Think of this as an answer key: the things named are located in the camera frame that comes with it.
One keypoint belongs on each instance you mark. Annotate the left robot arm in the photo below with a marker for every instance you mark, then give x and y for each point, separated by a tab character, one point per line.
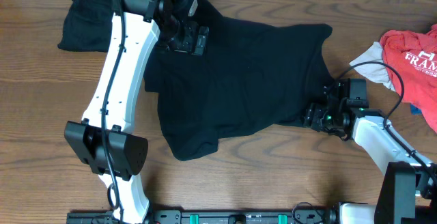
104	138

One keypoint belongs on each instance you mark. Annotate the beige garment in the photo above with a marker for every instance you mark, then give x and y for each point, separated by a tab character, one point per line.
373	72

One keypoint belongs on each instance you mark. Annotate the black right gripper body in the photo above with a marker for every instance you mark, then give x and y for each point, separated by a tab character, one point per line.
324	120

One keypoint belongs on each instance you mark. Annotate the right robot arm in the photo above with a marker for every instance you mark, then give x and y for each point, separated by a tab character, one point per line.
408	192

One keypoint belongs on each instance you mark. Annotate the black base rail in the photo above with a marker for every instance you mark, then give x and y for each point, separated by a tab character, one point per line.
303	213

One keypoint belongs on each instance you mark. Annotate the folded black garment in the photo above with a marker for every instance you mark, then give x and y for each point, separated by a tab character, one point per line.
87	26

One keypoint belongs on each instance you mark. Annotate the black t-shirt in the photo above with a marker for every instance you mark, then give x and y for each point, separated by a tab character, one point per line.
251	76

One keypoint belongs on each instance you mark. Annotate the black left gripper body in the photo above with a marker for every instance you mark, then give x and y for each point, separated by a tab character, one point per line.
182	41

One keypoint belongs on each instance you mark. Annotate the red printed t-shirt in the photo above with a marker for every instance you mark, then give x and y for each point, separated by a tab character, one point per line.
413	56

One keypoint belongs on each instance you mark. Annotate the blue garment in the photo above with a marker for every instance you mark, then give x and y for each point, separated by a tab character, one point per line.
414	110

